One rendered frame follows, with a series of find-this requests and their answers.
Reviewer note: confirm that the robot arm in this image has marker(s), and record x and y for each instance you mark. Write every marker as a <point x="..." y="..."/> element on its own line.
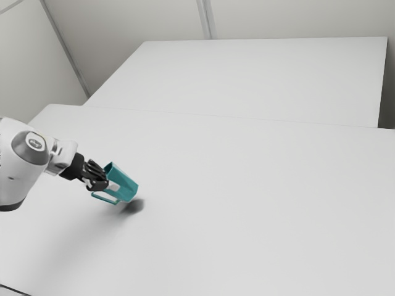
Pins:
<point x="21" y="166"/>

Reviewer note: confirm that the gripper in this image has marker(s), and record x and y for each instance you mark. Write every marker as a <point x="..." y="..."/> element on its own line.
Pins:
<point x="74" y="168"/>

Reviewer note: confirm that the teal faceted mug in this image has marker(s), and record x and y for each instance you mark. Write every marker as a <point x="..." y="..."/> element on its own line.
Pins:
<point x="123" y="183"/>

